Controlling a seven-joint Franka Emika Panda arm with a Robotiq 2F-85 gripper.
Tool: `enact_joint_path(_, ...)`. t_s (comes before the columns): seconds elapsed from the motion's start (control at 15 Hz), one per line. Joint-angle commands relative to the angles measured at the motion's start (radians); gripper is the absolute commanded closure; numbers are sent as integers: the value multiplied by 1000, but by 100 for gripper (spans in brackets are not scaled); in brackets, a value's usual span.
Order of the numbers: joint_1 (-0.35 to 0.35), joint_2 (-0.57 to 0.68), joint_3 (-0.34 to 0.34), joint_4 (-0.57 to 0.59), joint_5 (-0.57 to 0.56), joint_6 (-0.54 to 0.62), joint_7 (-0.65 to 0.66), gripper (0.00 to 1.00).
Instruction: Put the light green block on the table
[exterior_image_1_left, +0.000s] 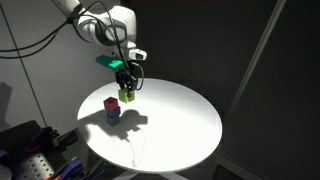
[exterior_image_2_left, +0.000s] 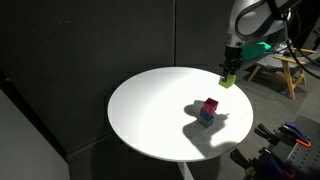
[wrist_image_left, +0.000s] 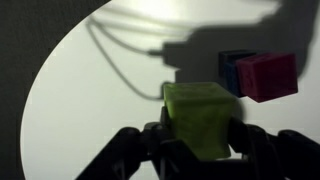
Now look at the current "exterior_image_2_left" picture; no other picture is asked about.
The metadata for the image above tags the grey block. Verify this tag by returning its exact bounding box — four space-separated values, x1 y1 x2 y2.
197 116 215 129

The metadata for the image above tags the blue block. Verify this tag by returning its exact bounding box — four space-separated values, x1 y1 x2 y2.
198 108 215 122

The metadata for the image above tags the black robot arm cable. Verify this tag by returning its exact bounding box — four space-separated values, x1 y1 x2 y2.
266 0 320 82

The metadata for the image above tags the white table leg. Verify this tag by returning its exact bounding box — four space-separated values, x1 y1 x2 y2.
175 161 196 180

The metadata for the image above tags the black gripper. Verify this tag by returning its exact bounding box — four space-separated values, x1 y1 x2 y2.
220 45 244 80

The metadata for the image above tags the round white table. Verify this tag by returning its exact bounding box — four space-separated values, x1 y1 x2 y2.
106 66 255 164

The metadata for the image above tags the purple clamp with orange tip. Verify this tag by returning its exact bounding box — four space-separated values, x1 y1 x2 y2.
229 147 296 180
254 121 313 150

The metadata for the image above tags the wooden chair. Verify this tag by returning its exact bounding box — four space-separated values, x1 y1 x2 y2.
246 46 317 101

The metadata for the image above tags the magenta block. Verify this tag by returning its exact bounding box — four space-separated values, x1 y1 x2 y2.
201 96 220 114

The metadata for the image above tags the light green block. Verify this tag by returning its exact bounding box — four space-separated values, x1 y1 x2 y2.
217 74 238 90

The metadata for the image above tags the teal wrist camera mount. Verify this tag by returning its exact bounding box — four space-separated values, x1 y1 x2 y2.
241 41 272 62

